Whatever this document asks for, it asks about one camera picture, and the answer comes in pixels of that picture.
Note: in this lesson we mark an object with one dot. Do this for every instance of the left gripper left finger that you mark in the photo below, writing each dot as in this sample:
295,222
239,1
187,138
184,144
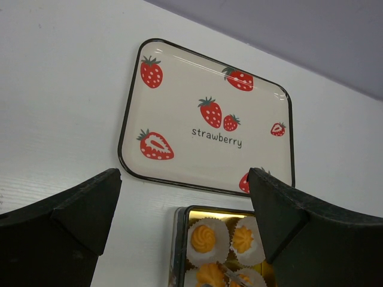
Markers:
57,241

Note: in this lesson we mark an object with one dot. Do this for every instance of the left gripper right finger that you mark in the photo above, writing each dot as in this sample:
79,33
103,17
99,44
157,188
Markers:
310,242

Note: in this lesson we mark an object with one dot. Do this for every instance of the orange cookie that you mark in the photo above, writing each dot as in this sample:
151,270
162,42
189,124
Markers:
210,274
242,239
203,239
241,280

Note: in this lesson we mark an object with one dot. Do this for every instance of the metal tongs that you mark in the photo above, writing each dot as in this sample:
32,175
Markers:
228,274

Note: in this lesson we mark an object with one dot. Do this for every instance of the top-right white paper cup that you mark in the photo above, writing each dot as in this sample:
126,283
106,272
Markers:
255,255

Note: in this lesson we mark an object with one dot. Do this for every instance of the bottom-right white paper cup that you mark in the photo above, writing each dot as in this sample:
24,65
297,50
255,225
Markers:
255,277

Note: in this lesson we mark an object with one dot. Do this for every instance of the gold square tin box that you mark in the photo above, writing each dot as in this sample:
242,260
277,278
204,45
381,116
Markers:
184,218

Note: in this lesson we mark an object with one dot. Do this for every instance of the top-left white paper cup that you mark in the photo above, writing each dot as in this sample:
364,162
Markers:
221,249

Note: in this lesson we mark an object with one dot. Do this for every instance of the bottom-left white paper cup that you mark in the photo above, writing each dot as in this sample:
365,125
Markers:
190,278

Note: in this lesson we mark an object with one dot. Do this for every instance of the strawberry print tray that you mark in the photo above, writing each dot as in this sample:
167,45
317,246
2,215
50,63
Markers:
193,121

